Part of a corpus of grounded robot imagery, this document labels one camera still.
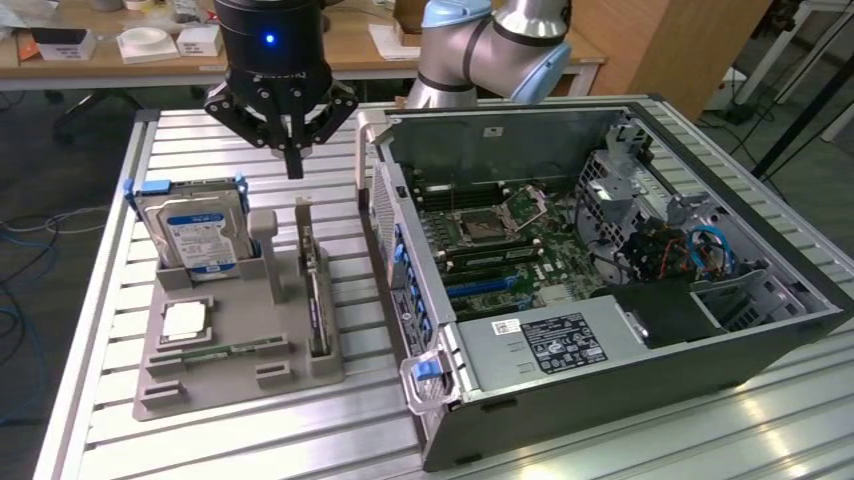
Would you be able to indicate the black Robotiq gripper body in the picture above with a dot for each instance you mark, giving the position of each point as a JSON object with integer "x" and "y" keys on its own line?
{"x": 273, "y": 50}

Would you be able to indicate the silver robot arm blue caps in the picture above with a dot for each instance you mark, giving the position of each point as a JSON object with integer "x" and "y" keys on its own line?
{"x": 453, "y": 60}

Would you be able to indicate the small white box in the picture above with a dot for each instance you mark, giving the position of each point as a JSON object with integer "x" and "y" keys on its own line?
{"x": 198, "y": 42}

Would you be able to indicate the white paper booklet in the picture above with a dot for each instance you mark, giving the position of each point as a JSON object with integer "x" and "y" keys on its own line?
{"x": 393, "y": 45}

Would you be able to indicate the white square dish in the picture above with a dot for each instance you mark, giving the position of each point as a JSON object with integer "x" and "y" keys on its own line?
{"x": 148, "y": 45}

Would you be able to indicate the blue disk caddy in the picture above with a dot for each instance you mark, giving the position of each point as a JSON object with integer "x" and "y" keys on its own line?
{"x": 153, "y": 187}

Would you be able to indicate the brown cardboard box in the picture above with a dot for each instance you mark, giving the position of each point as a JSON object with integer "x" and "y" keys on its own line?
{"x": 408, "y": 15}

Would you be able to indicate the wooden desk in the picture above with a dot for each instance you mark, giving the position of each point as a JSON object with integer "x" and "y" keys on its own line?
{"x": 100, "y": 70}

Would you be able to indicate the black chair base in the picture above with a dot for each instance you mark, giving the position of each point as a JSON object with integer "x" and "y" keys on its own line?
{"x": 86, "y": 107}

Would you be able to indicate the black RAM slots row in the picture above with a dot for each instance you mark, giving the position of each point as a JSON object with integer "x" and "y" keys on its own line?
{"x": 460, "y": 192}

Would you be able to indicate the hard disk blue label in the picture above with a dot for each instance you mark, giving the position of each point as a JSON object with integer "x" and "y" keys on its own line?
{"x": 200, "y": 235}

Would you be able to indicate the white box black lid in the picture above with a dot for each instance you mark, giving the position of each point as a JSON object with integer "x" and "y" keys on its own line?
{"x": 62, "y": 42}

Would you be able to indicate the blue slot clip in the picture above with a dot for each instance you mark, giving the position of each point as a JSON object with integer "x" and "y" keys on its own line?
{"x": 421, "y": 315}
{"x": 399, "y": 245}
{"x": 411, "y": 286}

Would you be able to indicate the CPU socket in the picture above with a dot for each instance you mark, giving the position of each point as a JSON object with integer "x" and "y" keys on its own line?
{"x": 483, "y": 227}

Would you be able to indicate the metal socket cover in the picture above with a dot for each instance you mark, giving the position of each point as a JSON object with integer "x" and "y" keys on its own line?
{"x": 529, "y": 205}

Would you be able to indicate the installed RAM stick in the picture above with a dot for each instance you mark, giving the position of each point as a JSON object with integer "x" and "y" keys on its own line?
{"x": 493, "y": 258}

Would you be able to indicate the blue expansion slot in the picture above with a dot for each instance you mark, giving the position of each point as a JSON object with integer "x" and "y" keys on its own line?
{"x": 480, "y": 287}

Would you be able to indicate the silver CPU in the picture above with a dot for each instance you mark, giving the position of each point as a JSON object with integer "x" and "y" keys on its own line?
{"x": 185, "y": 320}

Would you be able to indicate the green motherboard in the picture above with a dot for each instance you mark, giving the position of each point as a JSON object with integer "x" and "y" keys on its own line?
{"x": 553, "y": 260}

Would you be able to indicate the perforated metal disk bay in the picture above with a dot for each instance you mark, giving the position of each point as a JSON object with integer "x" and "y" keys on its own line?
{"x": 613, "y": 200}

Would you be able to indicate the green RAM stick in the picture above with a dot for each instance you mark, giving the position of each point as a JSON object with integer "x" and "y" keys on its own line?
{"x": 220, "y": 350}

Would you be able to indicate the wooden cabinet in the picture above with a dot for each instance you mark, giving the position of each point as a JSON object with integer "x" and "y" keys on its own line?
{"x": 667, "y": 50}

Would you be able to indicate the grey plastic parts rack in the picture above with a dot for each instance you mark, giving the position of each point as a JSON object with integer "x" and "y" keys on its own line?
{"x": 253, "y": 380}

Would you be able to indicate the blue latch tab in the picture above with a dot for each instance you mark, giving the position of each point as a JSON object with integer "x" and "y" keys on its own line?
{"x": 425, "y": 371}

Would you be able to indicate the grey power supply unit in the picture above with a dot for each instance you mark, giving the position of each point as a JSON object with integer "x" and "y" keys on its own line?
{"x": 493, "y": 360}

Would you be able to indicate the clear case latch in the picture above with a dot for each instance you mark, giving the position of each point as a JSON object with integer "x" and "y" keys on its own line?
{"x": 427, "y": 395}

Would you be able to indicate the open black PC case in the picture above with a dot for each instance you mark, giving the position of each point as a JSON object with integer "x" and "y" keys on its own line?
{"x": 600, "y": 400}

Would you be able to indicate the black intrusion switch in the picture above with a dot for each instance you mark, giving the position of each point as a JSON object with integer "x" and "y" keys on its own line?
{"x": 400, "y": 192}

